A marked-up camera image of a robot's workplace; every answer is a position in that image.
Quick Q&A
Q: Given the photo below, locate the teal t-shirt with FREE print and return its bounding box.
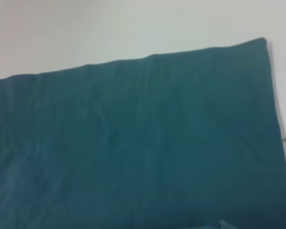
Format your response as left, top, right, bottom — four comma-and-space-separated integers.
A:
0, 37, 286, 229

